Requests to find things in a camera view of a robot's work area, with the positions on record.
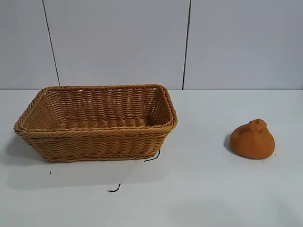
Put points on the woven tan wicker basket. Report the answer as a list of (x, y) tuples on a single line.
[(99, 142)]

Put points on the bumpy orange fruit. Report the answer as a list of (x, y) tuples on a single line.
[(252, 145)]

